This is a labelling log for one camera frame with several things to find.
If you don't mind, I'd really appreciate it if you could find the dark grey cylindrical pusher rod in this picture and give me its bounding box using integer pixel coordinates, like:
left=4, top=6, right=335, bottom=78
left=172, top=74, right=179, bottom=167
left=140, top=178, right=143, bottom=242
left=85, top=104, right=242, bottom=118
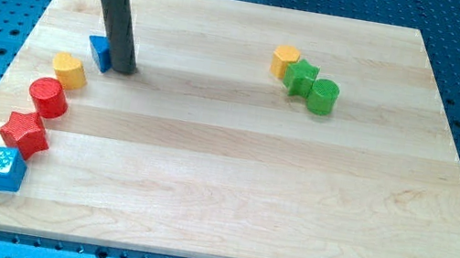
left=101, top=0, right=137, bottom=75

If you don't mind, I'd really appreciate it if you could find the yellow hexagon block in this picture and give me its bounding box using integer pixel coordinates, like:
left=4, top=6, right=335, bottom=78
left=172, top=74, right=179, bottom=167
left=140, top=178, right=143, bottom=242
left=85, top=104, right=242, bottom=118
left=269, top=45, right=301, bottom=79

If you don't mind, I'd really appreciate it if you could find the light wooden board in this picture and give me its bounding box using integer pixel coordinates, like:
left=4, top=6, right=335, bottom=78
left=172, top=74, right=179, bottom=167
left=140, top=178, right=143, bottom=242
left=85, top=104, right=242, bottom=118
left=0, top=0, right=460, bottom=258

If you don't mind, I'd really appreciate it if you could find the yellow heart block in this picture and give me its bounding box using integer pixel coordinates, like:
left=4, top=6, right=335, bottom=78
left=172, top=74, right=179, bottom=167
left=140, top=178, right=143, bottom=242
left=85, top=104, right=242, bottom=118
left=52, top=51, right=87, bottom=90

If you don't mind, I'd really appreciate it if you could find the blue cube block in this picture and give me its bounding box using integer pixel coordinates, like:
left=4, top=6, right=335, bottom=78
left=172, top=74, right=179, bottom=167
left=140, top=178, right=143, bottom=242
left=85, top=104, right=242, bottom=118
left=0, top=146, right=27, bottom=192

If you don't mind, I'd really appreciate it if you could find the green cylinder block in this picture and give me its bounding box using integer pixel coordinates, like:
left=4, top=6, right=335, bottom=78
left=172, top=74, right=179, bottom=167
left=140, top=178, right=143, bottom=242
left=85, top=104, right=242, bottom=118
left=306, top=79, right=340, bottom=116

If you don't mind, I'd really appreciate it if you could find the blue triangle block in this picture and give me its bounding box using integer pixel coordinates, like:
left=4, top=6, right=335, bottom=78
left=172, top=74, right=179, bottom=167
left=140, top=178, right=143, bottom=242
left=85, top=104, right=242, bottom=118
left=89, top=35, right=112, bottom=73

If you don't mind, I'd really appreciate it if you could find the red star block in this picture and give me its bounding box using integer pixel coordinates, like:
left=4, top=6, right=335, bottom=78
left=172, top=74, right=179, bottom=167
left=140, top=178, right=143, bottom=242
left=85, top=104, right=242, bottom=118
left=0, top=112, right=49, bottom=161

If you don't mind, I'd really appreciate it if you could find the green star block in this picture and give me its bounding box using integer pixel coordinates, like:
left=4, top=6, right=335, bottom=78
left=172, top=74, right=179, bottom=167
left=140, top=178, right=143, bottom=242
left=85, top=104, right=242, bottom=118
left=283, top=59, right=320, bottom=98

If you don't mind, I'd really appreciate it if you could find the red cylinder block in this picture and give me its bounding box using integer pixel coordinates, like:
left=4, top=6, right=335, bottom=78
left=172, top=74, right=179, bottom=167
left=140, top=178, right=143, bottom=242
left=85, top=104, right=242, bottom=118
left=28, top=77, right=68, bottom=119

